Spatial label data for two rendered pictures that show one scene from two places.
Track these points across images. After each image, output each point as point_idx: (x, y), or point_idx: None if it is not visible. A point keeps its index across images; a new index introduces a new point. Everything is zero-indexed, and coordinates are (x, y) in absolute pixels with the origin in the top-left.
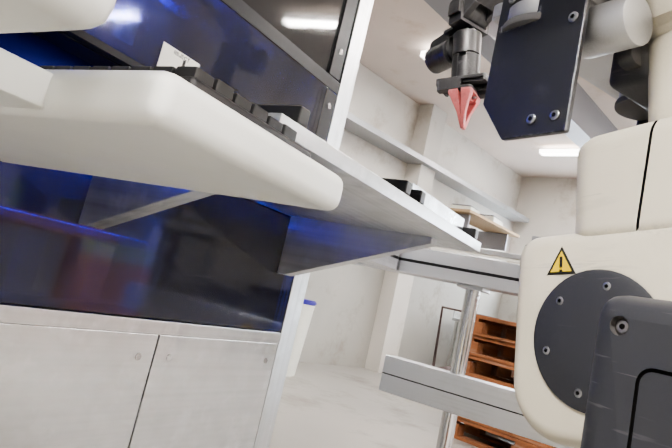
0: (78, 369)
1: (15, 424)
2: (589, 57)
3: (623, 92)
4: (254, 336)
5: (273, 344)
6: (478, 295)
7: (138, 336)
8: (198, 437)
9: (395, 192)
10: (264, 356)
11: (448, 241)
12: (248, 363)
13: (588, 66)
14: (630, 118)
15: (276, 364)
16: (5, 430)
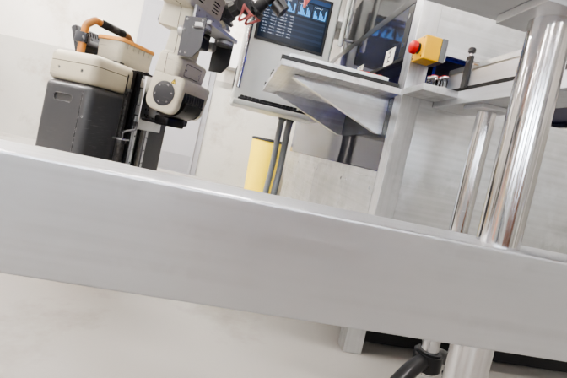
0: (333, 180)
1: (326, 193)
2: (211, 51)
3: (204, 51)
4: (366, 172)
5: (373, 178)
6: (526, 31)
7: (342, 170)
8: None
9: (268, 79)
10: (369, 185)
11: (287, 72)
12: (363, 187)
13: (218, 33)
14: (207, 30)
15: (373, 191)
16: (325, 194)
